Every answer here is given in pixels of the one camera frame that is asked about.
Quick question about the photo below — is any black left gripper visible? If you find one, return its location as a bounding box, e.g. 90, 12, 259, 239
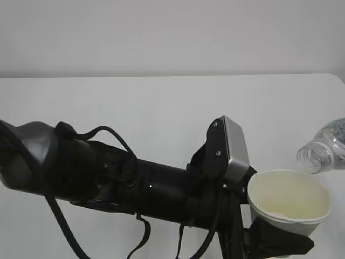
186, 167, 314, 258

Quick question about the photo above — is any white paper cup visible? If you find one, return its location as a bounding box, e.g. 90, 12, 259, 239
247, 169, 332, 236

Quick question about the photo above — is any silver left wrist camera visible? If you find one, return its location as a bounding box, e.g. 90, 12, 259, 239
203, 115, 250, 183

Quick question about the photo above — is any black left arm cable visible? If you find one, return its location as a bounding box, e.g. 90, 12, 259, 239
0, 121, 216, 259

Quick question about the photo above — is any clear green-label water bottle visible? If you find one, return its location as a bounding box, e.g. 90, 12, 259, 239
296, 118, 344, 174

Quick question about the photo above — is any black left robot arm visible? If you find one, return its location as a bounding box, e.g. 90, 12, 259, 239
1, 116, 314, 258

